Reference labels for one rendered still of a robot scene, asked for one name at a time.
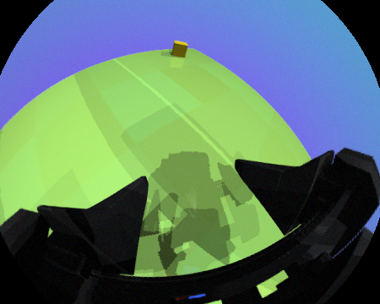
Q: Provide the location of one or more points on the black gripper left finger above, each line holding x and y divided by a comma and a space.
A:
111, 227

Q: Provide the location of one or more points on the yellow cube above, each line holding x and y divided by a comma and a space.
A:
179, 49

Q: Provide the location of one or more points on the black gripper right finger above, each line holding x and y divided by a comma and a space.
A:
283, 190

